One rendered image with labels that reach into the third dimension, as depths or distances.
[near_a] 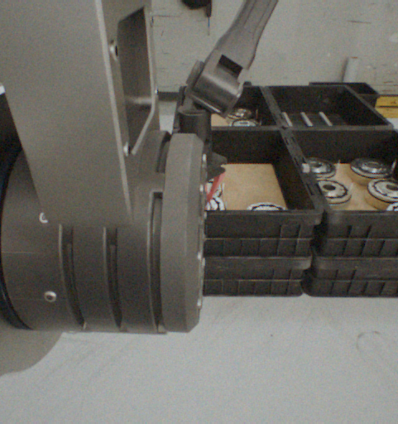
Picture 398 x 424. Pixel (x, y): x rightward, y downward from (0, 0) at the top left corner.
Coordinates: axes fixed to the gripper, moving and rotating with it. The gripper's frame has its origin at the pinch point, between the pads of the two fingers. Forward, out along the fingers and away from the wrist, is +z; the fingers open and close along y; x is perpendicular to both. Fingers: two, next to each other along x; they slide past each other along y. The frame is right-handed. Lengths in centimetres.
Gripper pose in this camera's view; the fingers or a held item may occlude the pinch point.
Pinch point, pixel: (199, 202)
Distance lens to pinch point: 72.3
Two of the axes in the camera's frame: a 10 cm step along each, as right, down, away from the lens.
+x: 7.0, 4.0, -5.9
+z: 0.4, 8.1, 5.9
